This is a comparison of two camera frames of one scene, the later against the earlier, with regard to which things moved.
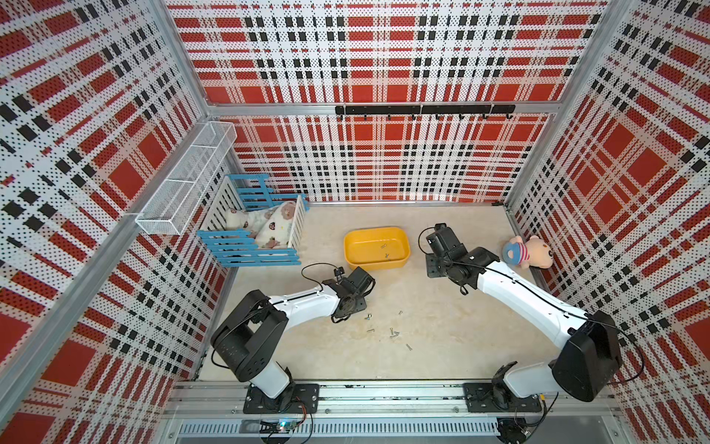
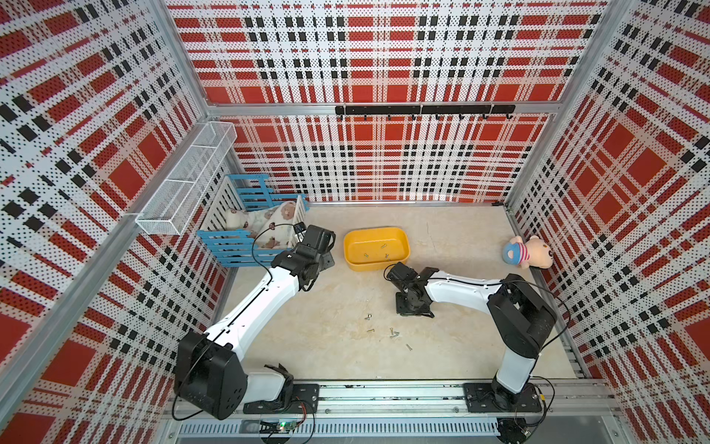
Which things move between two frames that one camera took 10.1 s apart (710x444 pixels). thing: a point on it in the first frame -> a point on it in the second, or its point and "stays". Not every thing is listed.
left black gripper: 361,304 -> 327,259
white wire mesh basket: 171,205 stays
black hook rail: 425,109 stays
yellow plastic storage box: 376,248 stays
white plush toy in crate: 270,227 stays
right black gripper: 431,267 -> 422,310
